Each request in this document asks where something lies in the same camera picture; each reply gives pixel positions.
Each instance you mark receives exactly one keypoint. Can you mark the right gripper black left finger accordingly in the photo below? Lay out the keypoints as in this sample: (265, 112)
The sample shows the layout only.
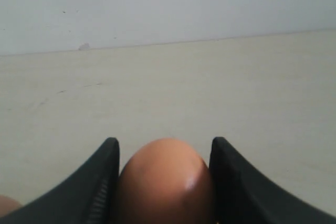
(84, 197)

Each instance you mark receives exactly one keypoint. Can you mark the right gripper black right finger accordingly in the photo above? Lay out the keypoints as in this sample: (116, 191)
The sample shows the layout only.
(245, 195)

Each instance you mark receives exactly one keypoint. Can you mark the brown egg corner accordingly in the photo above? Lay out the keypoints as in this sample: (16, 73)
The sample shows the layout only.
(165, 181)

